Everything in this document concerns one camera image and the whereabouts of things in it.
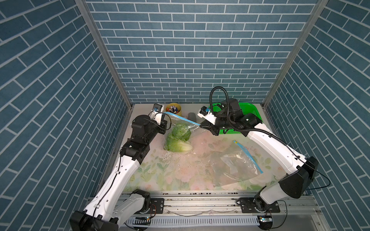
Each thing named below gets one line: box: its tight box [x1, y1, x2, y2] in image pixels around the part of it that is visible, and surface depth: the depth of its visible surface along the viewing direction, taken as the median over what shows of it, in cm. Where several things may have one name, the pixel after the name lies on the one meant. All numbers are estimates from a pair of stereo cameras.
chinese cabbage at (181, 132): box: [171, 124, 192, 142], surface depth 75 cm
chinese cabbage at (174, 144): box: [163, 133, 193, 154], surface depth 85 cm
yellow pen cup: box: [165, 102, 182, 116], surface depth 104 cm
